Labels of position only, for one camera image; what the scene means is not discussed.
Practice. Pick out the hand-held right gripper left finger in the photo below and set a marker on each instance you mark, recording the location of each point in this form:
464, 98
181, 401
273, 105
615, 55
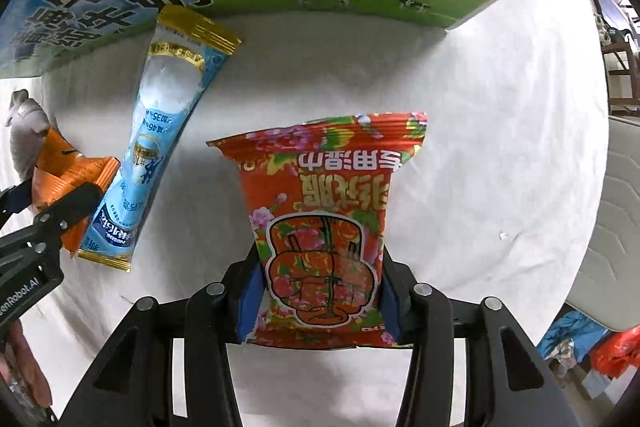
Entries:
247, 307

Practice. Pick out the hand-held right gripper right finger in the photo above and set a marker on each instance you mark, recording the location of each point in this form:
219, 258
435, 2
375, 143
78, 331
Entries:
391, 307

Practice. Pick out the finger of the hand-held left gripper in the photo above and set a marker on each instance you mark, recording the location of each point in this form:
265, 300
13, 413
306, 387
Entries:
14, 199
70, 207

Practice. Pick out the orange snack packet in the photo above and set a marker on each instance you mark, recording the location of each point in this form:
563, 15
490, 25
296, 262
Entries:
70, 172

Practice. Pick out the red floral snack packet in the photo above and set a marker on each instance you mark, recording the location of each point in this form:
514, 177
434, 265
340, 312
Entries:
320, 227

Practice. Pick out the person's left hand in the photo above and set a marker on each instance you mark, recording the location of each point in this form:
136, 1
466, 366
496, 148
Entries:
27, 367

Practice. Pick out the light blue stick packet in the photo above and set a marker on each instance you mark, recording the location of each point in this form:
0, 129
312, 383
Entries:
150, 127

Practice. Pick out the blue cloth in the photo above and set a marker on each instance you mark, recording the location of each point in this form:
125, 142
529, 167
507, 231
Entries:
570, 334

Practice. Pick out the white tablecloth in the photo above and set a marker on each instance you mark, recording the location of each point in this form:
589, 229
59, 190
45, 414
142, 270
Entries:
500, 132

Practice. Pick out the red plastic bag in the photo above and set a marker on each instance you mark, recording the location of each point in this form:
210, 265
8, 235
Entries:
617, 352

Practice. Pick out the white padded seat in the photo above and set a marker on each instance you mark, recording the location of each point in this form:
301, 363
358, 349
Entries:
617, 232

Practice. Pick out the wooden chair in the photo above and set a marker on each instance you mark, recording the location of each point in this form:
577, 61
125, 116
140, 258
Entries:
617, 57

